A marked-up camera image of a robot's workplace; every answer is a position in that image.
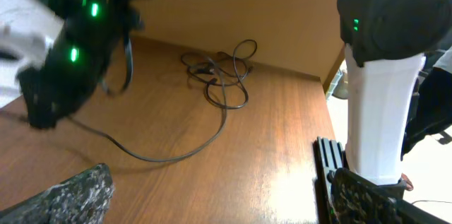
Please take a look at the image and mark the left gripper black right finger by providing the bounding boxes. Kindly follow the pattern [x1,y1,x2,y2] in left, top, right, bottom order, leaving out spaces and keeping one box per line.
[331,168,445,224]

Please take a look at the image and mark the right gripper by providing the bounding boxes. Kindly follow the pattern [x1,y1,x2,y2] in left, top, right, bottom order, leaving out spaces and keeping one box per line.
[17,50,106,129]

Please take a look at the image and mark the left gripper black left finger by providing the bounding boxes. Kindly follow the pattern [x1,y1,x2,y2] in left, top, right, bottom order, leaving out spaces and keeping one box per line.
[1,163,115,223]

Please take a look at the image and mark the black usb cable bundle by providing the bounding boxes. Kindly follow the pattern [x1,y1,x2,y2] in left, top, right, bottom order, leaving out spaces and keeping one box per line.
[0,39,258,164]

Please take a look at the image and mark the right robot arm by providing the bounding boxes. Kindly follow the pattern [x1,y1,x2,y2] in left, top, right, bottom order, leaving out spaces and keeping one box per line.
[1,0,451,186]

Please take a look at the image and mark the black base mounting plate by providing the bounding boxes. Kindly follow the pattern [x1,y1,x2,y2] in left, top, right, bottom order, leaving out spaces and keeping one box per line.
[312,136,348,224]

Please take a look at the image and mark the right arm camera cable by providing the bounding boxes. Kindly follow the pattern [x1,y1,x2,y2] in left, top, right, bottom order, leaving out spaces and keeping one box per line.
[100,11,142,96]

